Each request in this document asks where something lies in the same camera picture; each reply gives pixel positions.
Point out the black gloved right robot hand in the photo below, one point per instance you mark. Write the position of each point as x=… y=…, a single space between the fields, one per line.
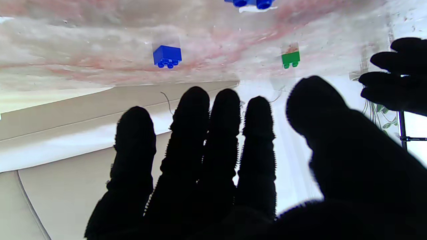
x=360 y=173

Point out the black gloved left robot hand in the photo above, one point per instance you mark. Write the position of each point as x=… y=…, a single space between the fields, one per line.
x=403 y=83

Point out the green toy brick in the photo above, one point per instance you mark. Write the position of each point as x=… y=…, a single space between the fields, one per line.
x=290 y=59

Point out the blue toy brick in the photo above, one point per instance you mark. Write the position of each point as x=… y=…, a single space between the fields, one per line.
x=253 y=2
x=166 y=54

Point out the large-leaf green houseplant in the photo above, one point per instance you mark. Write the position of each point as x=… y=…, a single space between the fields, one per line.
x=383 y=116

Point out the black metal stand pole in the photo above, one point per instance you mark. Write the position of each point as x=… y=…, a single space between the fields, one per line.
x=403 y=133

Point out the white sheer curtain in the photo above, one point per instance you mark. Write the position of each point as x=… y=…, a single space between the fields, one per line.
x=290 y=173

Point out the beige fabric sofa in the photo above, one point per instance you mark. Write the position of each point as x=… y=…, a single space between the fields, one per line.
x=66 y=186

